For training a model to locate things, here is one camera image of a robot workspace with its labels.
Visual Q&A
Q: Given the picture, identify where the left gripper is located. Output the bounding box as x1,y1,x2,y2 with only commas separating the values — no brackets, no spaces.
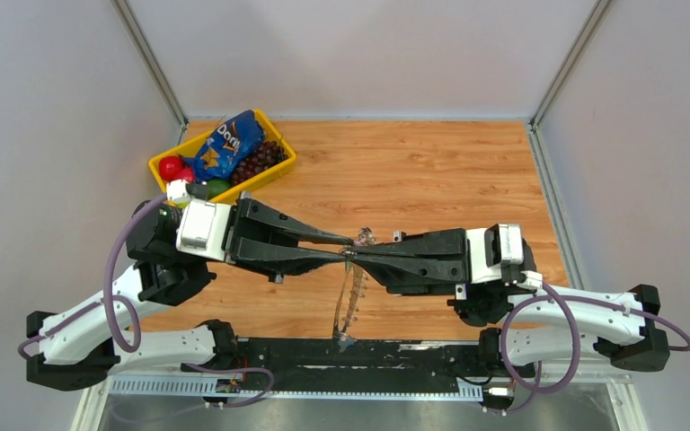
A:
188,189,352,283

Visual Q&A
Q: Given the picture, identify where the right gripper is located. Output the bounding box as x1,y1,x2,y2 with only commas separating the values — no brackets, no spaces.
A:
348,225,482,299

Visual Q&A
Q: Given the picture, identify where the metal keyring holder plate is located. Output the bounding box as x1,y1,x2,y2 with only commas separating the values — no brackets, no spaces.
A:
332,260,367,353

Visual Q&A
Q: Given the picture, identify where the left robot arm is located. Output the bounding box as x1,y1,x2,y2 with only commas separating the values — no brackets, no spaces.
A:
18,194,351,391

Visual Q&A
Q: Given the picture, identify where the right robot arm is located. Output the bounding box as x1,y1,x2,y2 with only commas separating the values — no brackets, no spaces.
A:
344,224,671,375

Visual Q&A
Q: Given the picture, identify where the dark green lime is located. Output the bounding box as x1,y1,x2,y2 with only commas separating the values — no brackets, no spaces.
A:
205,178,232,199

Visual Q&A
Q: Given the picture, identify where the dark purple grapes bunch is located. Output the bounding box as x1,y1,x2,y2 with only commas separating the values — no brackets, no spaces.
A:
229,141,288,186

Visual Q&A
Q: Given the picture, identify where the blue Doritos chip bag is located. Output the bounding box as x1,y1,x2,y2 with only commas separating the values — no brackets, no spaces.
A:
183,110,265,182

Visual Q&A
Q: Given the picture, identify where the yellow plastic bin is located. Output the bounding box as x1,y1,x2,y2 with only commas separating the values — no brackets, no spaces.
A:
148,110,296,203

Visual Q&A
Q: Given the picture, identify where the pink red apple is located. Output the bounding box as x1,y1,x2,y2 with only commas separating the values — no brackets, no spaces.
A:
174,167,196,183

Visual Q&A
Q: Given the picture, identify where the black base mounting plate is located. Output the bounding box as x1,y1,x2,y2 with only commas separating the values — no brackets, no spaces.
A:
181,320,509,396

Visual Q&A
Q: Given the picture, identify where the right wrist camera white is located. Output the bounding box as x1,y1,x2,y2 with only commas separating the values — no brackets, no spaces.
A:
465,224,525,286

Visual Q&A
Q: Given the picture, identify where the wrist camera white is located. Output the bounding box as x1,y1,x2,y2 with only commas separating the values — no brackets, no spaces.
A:
175,199,232,262
465,224,525,286

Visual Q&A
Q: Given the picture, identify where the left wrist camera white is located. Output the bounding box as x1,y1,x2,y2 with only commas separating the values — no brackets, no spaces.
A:
175,199,232,262

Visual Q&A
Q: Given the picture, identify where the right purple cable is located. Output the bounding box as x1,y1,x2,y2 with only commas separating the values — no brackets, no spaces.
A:
498,270,690,395

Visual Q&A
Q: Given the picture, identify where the purple cable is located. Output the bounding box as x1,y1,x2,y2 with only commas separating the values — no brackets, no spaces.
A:
498,270,690,395
17,179,191,361

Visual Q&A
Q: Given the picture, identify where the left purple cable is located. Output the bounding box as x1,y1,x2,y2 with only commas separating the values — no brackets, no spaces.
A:
17,179,191,361

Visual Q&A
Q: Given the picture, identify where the white slotted cable duct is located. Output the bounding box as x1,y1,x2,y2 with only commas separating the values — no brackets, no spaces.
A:
108,374,484,402

